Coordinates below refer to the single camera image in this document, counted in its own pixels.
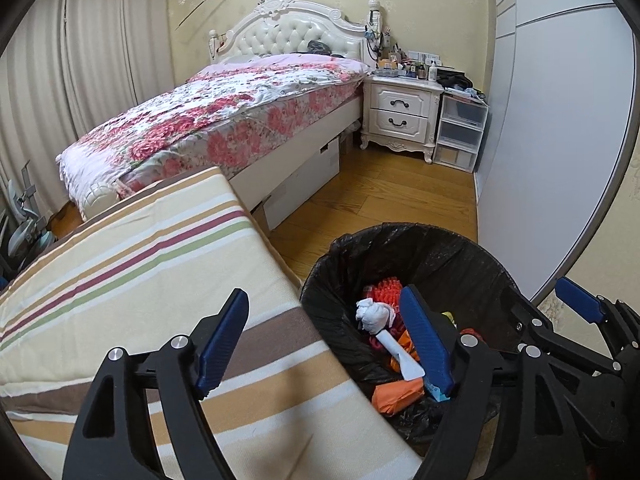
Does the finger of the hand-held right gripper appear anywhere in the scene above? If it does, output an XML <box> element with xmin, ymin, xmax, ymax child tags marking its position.
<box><xmin>556</xmin><ymin>276</ymin><xmax>640</xmax><ymax>356</ymax></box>
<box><xmin>510</xmin><ymin>296</ymin><xmax>621</xmax><ymax>376</ymax></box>

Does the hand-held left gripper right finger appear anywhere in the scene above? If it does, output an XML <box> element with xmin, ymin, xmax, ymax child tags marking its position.
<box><xmin>400</xmin><ymin>285</ymin><xmax>588</xmax><ymax>480</ymax></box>

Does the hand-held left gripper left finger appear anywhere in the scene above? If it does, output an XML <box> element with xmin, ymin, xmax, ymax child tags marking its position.
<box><xmin>62</xmin><ymin>288</ymin><xmax>250</xmax><ymax>480</ymax></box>

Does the white toothpaste tube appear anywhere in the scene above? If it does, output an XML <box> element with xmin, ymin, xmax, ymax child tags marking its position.
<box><xmin>375</xmin><ymin>329</ymin><xmax>426</xmax><ymax>382</ymax></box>

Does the teal packet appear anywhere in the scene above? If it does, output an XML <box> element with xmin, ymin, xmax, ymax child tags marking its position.
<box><xmin>424</xmin><ymin>377</ymin><xmax>451</xmax><ymax>403</ymax></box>

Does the white tissue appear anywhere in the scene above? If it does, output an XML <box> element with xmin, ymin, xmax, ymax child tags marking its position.
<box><xmin>355</xmin><ymin>297</ymin><xmax>396</xmax><ymax>333</ymax></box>

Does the red foam fruit net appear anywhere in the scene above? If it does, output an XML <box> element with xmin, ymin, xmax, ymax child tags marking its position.
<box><xmin>372</xmin><ymin>277</ymin><xmax>406</xmax><ymax>311</ymax></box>

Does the orange plastic bag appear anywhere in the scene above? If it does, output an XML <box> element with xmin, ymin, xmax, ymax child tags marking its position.
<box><xmin>371</xmin><ymin>377</ymin><xmax>426</xmax><ymax>416</ymax></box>

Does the trash bin with black liner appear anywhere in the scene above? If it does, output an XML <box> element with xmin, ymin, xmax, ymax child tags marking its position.
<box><xmin>299</xmin><ymin>222</ymin><xmax>546</xmax><ymax>446</ymax></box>

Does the grey wardrobe sliding door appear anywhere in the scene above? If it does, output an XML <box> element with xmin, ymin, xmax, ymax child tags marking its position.
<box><xmin>472</xmin><ymin>0</ymin><xmax>636</xmax><ymax>301</ymax></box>

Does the white cardboard box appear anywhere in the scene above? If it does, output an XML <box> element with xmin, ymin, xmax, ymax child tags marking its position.
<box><xmin>262</xmin><ymin>137</ymin><xmax>342</xmax><ymax>231</ymax></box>

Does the plastic drawer unit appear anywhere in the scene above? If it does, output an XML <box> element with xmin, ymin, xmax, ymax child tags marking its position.
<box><xmin>432</xmin><ymin>91</ymin><xmax>490</xmax><ymax>173</ymax></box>

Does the grey desk chair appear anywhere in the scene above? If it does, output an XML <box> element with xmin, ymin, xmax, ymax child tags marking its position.
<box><xmin>0</xmin><ymin>160</ymin><xmax>53</xmax><ymax>266</ymax></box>

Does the white nightstand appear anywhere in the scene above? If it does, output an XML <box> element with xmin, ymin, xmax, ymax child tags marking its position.
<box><xmin>360</xmin><ymin>74</ymin><xmax>445</xmax><ymax>163</ymax></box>

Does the floral blanket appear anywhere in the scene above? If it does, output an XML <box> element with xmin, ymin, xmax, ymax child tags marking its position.
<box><xmin>59</xmin><ymin>55</ymin><xmax>368</xmax><ymax>196</ymax></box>

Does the black bag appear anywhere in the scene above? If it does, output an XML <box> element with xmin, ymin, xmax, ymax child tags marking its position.
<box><xmin>437</xmin><ymin>72</ymin><xmax>473</xmax><ymax>91</ymax></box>

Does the beige curtain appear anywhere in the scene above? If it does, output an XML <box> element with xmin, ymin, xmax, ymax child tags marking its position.
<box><xmin>0</xmin><ymin>0</ymin><xmax>176</xmax><ymax>211</ymax></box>

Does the bed with floral cover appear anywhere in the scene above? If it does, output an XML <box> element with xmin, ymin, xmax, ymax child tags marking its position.
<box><xmin>60</xmin><ymin>0</ymin><xmax>376</xmax><ymax>233</ymax></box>

